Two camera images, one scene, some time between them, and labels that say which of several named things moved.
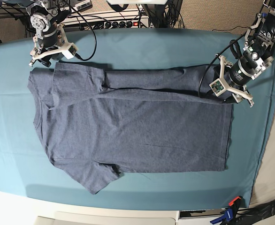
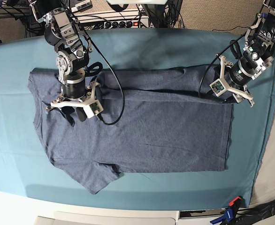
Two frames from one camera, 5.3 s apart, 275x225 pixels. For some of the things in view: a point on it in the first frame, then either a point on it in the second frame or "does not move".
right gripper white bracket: [222, 89] does not move
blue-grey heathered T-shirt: [100, 122] does not move
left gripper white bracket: [66, 48] to [92, 107]
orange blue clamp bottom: [228, 217] does not move
